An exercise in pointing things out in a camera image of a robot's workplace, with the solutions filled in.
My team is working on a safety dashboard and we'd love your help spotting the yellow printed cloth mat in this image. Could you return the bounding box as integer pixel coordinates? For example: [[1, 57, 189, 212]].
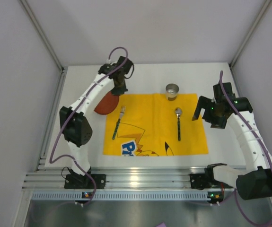
[[103, 93, 208, 157]]

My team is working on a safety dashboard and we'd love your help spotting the red round plate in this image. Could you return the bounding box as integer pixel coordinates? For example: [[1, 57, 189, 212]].
[[94, 91, 119, 115]]

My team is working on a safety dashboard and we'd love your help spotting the aluminium mounting rail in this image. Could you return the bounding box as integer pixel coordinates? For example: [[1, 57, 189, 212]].
[[22, 167, 204, 190]]

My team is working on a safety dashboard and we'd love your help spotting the fork with green handle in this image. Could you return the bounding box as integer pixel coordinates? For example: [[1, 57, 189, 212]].
[[112, 106, 126, 140]]

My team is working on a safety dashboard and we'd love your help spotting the slotted grey cable duct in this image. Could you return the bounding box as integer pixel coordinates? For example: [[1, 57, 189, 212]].
[[32, 191, 222, 201]]

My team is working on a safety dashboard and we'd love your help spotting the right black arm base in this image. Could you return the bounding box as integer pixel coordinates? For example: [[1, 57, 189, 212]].
[[189, 163, 227, 190]]

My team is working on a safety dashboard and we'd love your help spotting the white paper cup brown sleeve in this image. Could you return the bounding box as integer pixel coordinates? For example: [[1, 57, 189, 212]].
[[166, 83, 179, 101]]

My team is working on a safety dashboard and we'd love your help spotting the spoon with green handle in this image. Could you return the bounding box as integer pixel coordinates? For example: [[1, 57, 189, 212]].
[[175, 107, 182, 141]]

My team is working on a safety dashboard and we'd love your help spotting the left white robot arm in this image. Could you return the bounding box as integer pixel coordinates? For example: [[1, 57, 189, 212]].
[[59, 56, 134, 176]]

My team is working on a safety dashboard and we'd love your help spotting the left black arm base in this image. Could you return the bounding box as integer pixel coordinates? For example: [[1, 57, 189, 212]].
[[61, 167, 106, 189]]

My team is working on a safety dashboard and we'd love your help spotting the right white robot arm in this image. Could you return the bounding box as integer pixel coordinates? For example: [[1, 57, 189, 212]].
[[192, 82, 272, 200]]

